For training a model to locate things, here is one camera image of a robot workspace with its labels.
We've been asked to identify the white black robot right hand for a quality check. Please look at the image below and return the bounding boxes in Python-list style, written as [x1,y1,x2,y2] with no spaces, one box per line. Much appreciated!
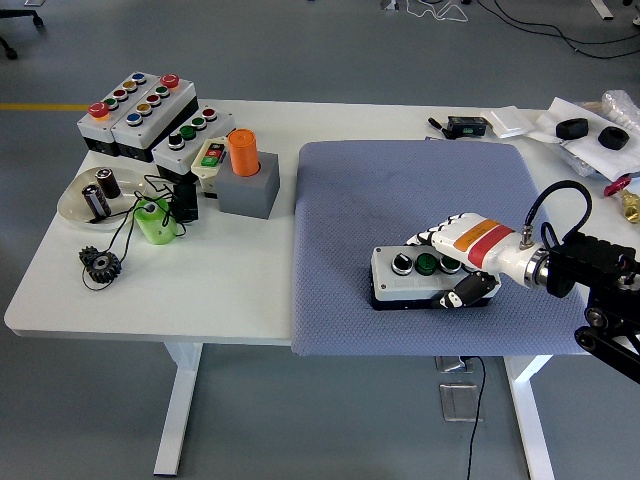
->
[404,212,540,310]

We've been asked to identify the grey five-button control box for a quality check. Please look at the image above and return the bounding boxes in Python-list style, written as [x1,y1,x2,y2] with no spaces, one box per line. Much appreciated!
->
[76,71,160,157]
[109,73,200,164]

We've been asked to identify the clear bubble wrap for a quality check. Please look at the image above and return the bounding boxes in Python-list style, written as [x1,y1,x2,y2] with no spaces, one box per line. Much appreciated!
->
[601,89,640,132]

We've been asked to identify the grey-blue textured mat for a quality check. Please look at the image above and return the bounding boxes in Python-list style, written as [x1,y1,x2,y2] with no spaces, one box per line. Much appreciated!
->
[289,139,599,359]

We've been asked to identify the grey four-button control box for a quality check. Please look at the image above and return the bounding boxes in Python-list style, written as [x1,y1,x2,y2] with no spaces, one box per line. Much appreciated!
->
[151,104,237,185]
[368,243,501,312]

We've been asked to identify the black cylindrical capacitor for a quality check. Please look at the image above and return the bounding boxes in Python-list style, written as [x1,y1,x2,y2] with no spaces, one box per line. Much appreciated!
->
[94,168,123,200]
[81,183,112,221]

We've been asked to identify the black floor cable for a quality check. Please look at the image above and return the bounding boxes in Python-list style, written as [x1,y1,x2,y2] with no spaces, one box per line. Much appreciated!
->
[463,355,489,480]

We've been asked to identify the white cable on floor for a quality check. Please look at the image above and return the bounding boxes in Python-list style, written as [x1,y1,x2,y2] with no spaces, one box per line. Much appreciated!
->
[404,0,471,24]

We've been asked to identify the black cables on floor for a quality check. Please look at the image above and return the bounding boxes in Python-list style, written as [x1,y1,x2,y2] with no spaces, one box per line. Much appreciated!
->
[474,0,640,60]

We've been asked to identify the black electronic module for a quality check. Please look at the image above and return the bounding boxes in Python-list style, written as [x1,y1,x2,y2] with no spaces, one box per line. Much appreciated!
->
[446,115,490,139]

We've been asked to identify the beige start-stop switch box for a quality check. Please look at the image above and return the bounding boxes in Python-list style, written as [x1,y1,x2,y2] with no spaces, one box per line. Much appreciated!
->
[190,135,232,199]

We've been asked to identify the orange cylinder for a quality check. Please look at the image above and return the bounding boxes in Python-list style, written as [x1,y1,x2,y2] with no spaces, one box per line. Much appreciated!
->
[227,128,260,179]

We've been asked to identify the grey cube block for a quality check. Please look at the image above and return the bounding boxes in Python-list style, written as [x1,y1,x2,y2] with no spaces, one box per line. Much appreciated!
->
[214,152,281,220]

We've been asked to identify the clear shallow dish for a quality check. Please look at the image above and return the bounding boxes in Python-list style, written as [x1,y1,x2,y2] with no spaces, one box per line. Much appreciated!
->
[56,166,151,232]

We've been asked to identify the green plastic cylinder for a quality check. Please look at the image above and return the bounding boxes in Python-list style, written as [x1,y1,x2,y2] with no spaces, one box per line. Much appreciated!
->
[132,198,180,246]

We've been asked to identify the metal floor socket plate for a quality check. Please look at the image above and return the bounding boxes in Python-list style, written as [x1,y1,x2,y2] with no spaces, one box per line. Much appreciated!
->
[438,382,485,423]

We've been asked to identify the clear plastic bag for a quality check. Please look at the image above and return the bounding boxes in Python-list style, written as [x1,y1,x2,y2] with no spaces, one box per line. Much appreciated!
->
[558,139,603,177]

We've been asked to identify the black metal gear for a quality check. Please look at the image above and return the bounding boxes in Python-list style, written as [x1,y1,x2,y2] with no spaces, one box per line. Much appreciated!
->
[78,244,124,286]

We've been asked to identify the black office chair base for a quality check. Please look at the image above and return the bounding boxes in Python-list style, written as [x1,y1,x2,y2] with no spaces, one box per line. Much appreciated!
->
[0,0,45,61]

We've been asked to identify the white foam sheet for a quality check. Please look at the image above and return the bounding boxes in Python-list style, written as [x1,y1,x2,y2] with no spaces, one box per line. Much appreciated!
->
[527,96,640,182]

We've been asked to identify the white table leg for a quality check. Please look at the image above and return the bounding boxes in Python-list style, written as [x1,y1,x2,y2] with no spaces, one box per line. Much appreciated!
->
[152,342,204,476]
[502,354,556,480]

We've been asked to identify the thin black wire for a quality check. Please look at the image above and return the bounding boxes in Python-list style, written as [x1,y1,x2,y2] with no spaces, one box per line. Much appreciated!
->
[81,173,189,292]

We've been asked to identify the small black device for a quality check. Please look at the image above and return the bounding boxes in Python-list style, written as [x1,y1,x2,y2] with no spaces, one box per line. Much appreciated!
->
[171,180,200,224]

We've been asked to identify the brass valve red handle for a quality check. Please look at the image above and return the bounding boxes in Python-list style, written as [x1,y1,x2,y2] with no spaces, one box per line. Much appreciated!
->
[603,174,640,225]

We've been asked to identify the black foam ring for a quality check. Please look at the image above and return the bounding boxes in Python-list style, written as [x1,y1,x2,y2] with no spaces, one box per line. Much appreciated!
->
[598,126,630,150]
[555,118,590,141]

